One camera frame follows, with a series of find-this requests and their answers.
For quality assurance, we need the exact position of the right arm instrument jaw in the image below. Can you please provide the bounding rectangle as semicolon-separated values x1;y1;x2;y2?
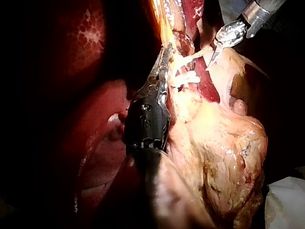
209;44;225;69

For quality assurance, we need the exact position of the dark red liver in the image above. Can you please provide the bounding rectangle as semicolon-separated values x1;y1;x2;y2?
47;0;221;215

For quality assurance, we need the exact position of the white clip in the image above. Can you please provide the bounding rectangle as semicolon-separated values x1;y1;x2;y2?
183;71;201;83
170;76;190;88

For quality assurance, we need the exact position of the right arm instrument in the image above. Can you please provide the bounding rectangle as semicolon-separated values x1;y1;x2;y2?
215;20;248;49

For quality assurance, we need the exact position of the white cloth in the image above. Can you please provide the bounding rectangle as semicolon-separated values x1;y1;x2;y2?
264;167;305;229

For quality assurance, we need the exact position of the left arm instrument jaw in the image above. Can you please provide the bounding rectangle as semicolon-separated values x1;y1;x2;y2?
162;42;173;83
148;47;167;80

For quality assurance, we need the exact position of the left arm instrument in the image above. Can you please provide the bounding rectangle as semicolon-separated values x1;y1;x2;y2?
123;75;172;155

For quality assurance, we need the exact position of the pale fatty tissue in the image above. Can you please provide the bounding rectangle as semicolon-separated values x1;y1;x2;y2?
166;46;269;229

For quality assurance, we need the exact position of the thin tube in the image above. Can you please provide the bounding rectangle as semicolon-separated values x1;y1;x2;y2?
181;46;215;63

